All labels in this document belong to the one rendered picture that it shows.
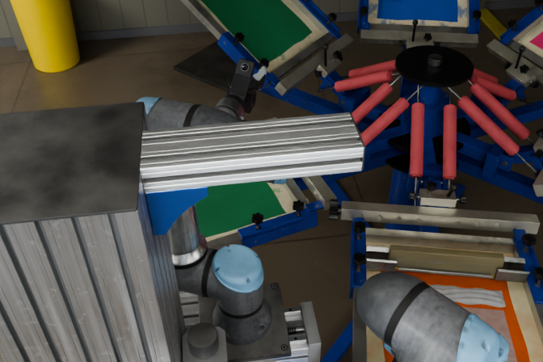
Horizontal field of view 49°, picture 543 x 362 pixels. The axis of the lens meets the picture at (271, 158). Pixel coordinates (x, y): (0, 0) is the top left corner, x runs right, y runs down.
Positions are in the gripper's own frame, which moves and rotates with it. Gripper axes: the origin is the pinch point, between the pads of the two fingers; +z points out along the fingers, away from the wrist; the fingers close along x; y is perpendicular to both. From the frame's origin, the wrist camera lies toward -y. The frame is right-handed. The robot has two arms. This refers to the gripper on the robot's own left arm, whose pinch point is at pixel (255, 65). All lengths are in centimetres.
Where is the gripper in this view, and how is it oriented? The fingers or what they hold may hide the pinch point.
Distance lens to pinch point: 173.2
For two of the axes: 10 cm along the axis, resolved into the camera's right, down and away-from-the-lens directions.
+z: 2.9, -6.1, 7.4
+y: -1.1, 7.5, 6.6
